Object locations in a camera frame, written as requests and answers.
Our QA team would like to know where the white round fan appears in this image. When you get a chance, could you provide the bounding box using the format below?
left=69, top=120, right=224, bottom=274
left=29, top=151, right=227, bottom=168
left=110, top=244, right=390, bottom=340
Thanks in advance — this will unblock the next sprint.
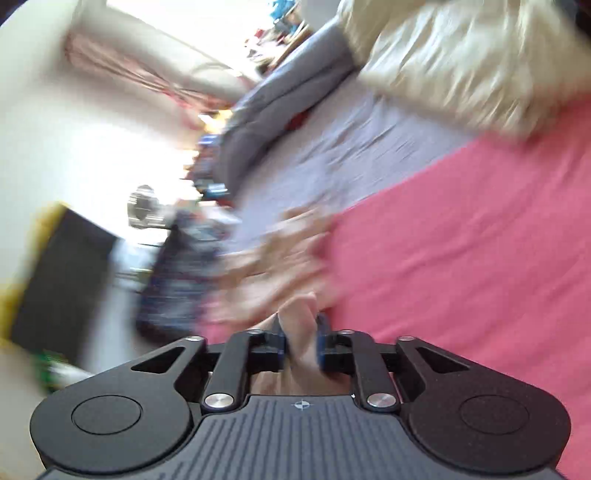
left=128, top=185, right=160, bottom=228

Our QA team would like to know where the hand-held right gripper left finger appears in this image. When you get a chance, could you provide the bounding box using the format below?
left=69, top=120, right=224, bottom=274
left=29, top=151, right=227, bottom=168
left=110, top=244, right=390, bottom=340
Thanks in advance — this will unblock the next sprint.
left=131, top=316, right=288, bottom=411

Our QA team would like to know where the green item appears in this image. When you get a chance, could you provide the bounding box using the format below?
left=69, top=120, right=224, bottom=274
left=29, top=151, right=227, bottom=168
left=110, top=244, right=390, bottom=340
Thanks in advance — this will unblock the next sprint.
left=31, top=350, right=75, bottom=395

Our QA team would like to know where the blue plastic item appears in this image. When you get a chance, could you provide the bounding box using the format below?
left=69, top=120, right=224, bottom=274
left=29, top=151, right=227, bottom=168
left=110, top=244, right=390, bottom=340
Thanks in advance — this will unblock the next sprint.
left=268, top=0, right=303, bottom=24

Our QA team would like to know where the peach pink garment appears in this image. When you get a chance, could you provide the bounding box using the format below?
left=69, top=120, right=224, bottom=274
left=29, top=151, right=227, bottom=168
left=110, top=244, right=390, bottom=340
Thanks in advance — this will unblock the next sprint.
left=203, top=205, right=354, bottom=398

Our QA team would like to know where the cream duvet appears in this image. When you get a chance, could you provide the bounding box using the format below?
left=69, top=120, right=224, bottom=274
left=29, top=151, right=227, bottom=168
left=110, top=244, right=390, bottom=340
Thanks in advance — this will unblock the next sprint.
left=337, top=0, right=591, bottom=141

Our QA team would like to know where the dark panel with yellow edge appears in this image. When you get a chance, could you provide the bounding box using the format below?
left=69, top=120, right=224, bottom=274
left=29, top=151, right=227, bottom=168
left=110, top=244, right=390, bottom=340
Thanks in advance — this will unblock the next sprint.
left=0, top=202, right=122, bottom=354

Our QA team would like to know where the pink blanket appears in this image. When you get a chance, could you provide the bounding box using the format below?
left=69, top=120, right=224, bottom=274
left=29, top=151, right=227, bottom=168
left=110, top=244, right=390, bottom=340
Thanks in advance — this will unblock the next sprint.
left=196, top=99, right=591, bottom=480

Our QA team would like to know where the pink patterned curtain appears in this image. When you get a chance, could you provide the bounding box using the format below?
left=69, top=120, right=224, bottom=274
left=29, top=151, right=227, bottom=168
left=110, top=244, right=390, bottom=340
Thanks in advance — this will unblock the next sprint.
left=65, top=34, right=245, bottom=130

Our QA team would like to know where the lavender grey quilt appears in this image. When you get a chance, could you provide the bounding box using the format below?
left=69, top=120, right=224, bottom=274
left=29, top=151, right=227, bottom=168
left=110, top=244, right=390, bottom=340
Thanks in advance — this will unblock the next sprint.
left=210, top=18, right=476, bottom=264

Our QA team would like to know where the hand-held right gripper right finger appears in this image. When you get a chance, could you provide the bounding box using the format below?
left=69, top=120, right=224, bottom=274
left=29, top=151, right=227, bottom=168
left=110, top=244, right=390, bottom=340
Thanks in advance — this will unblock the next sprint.
left=316, top=314, right=469, bottom=412

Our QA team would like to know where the dark colourful printed box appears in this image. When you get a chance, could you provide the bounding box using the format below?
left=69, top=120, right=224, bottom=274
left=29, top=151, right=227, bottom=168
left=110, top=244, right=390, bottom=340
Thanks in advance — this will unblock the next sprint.
left=135, top=210, right=241, bottom=343

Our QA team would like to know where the bright window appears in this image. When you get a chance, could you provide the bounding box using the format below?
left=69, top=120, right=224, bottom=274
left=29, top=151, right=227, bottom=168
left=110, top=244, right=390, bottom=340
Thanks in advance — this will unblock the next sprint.
left=106, top=0, right=333, bottom=65

